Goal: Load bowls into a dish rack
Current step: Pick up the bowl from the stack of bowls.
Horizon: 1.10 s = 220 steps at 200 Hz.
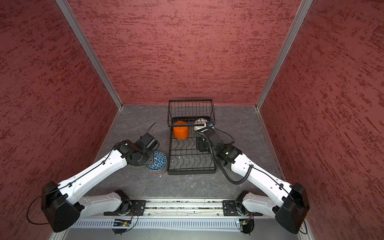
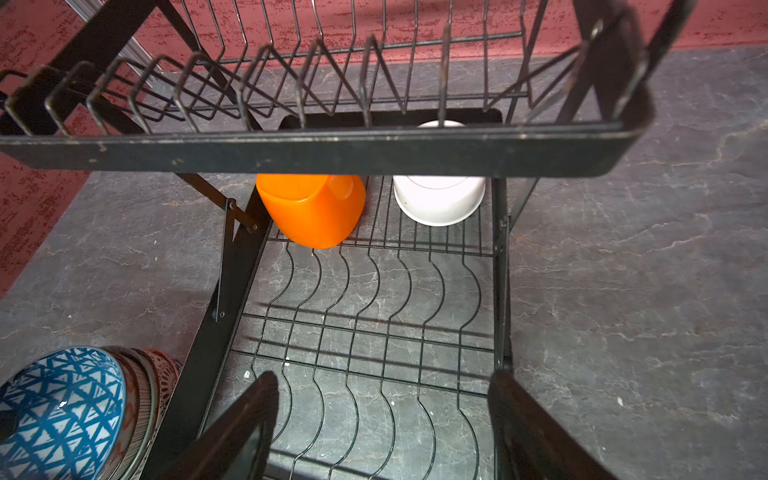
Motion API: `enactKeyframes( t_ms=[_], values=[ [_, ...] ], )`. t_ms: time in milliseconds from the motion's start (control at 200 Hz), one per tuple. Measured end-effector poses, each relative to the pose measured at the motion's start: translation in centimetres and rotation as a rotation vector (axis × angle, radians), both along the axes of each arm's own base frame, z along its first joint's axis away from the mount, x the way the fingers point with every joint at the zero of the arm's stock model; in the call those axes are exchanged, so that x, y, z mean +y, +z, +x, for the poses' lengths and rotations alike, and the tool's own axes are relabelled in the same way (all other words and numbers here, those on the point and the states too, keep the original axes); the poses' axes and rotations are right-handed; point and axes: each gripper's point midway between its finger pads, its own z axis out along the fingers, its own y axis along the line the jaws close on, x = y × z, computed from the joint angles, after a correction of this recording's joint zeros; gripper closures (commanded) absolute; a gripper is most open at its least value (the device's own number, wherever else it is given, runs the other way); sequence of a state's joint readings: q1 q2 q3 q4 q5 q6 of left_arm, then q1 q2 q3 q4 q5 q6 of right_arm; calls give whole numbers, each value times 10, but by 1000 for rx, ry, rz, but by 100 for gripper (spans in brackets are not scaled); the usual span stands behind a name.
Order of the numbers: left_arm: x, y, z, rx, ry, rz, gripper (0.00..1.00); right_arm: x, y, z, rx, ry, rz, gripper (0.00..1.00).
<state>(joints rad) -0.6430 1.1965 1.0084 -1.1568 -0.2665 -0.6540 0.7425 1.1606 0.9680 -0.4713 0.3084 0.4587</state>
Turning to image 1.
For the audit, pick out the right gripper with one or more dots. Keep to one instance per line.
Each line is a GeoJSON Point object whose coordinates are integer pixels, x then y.
{"type": "Point", "coordinates": [200, 142]}

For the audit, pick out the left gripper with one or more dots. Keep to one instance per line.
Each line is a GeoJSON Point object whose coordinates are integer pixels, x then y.
{"type": "Point", "coordinates": [136, 163]}

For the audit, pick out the blue patterned bowl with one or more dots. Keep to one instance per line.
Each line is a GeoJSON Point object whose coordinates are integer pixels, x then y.
{"type": "Point", "coordinates": [160, 161]}

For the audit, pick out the orange bowl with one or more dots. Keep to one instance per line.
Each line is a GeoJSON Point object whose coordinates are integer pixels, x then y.
{"type": "Point", "coordinates": [181, 130]}

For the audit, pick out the white bowl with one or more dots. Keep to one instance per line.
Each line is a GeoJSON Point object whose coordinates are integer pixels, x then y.
{"type": "Point", "coordinates": [200, 124]}

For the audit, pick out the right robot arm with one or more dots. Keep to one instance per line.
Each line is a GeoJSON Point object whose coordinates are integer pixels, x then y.
{"type": "Point", "coordinates": [238, 168]}

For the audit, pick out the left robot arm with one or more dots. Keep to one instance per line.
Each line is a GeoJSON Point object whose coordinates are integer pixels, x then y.
{"type": "Point", "coordinates": [63, 204]}

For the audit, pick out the left aluminium corner profile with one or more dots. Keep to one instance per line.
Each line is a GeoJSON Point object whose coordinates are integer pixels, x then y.
{"type": "Point", "coordinates": [79, 33]}

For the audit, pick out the aluminium corner profile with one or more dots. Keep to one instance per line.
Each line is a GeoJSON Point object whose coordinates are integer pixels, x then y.
{"type": "Point", "coordinates": [290, 37]}
{"type": "Point", "coordinates": [79, 33]}

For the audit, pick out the right aluminium corner profile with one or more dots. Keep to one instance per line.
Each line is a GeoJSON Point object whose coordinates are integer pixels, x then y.
{"type": "Point", "coordinates": [290, 37]}

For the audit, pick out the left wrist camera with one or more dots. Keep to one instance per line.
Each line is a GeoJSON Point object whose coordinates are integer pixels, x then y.
{"type": "Point", "coordinates": [148, 142]}

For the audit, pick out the black wire dish rack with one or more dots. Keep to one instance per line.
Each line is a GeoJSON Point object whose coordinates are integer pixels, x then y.
{"type": "Point", "coordinates": [184, 158]}

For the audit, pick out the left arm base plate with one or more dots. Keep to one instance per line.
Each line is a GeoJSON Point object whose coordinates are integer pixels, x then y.
{"type": "Point", "coordinates": [129, 208]}

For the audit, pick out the aluminium mounting rail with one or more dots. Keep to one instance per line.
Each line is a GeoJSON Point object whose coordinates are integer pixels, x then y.
{"type": "Point", "coordinates": [195, 207]}

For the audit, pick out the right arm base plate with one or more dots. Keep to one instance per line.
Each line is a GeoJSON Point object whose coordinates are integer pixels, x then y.
{"type": "Point", "coordinates": [234, 208]}

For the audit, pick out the perforated cable duct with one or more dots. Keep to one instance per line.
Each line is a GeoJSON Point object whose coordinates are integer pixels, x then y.
{"type": "Point", "coordinates": [164, 224]}

